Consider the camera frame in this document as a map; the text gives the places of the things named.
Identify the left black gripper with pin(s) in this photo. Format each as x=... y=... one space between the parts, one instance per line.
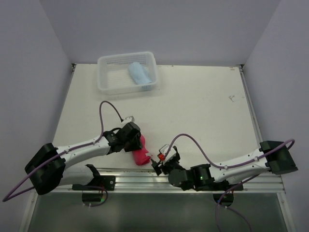
x=136 y=145

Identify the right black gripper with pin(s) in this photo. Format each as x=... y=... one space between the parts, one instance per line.
x=162 y=166

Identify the red towel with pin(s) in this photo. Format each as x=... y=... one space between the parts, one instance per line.
x=141 y=156

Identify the light blue towel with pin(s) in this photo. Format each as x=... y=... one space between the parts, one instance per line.
x=139 y=74

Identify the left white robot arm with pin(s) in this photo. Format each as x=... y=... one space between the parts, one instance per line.
x=53 y=166

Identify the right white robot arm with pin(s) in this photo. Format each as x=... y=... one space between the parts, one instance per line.
x=272 y=156

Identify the white plastic mesh basket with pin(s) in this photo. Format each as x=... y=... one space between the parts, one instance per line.
x=113 y=76

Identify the red cable connector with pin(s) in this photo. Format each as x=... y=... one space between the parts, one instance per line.
x=161 y=157

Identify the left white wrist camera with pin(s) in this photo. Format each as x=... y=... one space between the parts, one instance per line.
x=128 y=119

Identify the aluminium front rail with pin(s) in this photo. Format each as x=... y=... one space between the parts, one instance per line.
x=146 y=181

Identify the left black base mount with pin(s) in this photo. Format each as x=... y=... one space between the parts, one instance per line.
x=101 y=183

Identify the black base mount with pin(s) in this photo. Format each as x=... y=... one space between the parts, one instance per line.
x=101 y=183
x=224 y=186

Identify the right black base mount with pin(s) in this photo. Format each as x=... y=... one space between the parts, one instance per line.
x=224 y=186

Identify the aluminium side rail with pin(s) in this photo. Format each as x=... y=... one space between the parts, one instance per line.
x=250 y=105

